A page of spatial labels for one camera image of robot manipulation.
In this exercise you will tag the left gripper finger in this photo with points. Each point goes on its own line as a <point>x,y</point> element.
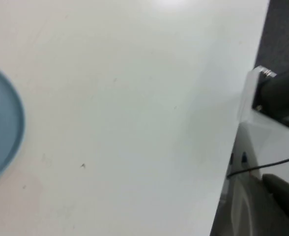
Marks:
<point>282,204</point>

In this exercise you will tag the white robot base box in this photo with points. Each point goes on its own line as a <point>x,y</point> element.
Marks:
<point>269,142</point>

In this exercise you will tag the blue cup stand with pegs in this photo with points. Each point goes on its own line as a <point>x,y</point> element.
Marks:
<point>7,123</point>

